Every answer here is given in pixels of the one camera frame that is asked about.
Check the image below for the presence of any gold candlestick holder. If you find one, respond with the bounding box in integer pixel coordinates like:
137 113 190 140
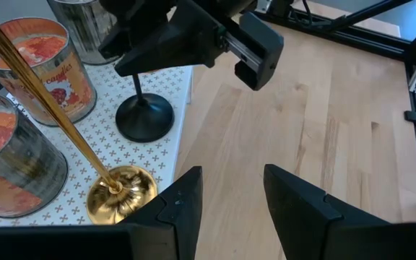
0 1 158 225

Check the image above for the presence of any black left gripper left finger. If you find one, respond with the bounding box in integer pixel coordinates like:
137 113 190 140
120 165 204 260

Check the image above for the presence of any black candlestick holder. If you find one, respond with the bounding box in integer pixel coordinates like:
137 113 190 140
115 74 176 144

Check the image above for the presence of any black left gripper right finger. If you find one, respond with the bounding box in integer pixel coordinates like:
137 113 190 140
264 163 390 260

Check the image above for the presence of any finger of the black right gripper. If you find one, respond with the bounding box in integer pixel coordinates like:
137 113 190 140
114 3 229 78
97 0 180 61

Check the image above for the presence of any black table frame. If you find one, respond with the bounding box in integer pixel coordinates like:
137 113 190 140
253 0 416 223

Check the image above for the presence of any white perforated metal shelf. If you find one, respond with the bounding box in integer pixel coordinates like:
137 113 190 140
0 61 194 232

